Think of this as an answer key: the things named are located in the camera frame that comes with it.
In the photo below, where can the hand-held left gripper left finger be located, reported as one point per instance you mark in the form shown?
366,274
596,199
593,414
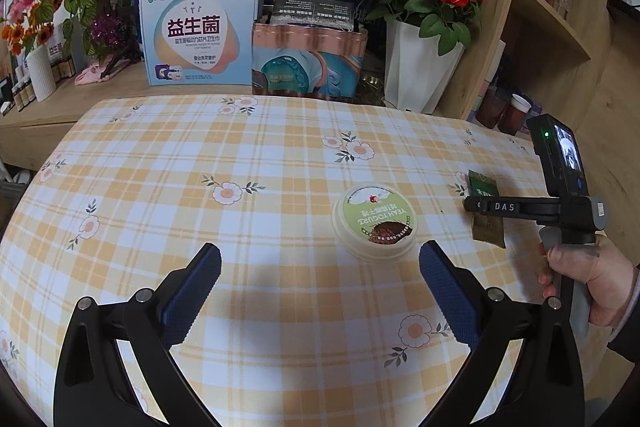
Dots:
192,292

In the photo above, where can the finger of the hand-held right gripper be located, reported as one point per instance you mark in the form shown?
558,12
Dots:
477,205

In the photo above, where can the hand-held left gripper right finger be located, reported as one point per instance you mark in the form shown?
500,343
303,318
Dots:
450,292

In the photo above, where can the green packet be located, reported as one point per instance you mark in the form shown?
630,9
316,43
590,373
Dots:
487,229

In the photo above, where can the green yogurt lid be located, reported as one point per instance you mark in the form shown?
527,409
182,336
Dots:
375,222

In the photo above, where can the person's right forearm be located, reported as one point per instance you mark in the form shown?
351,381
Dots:
630,332

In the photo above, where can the person's right hand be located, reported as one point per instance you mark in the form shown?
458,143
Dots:
612,282

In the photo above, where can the brown jar white lid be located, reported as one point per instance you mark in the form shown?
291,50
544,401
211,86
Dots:
515,119

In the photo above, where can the stack of pastel cups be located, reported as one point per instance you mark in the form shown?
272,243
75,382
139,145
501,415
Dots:
487,79

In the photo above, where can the white faceted vase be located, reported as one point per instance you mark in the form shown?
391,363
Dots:
420,72

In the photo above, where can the small glass bottle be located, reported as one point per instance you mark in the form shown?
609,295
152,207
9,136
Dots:
560,4

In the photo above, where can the copper teal gift box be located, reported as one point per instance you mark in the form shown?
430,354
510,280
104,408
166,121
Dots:
305,67

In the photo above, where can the pink cloth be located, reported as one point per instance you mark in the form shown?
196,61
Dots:
95,74

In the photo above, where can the dark packets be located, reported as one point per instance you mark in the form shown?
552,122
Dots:
310,12

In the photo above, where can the light blue carton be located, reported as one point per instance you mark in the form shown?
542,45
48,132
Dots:
195,32

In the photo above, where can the row of small dark bottles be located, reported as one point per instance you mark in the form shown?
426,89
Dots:
22,92

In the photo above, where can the purple artificial flowers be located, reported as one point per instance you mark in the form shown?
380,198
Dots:
112,34

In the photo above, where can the small white blue box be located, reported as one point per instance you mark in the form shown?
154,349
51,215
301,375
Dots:
57,52

